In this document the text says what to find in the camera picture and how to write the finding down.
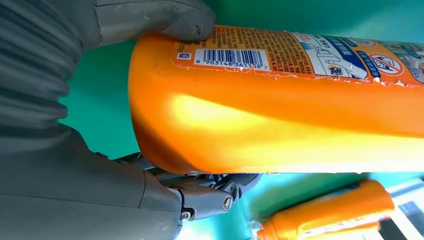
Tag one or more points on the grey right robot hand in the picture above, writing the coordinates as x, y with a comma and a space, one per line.
82, 198

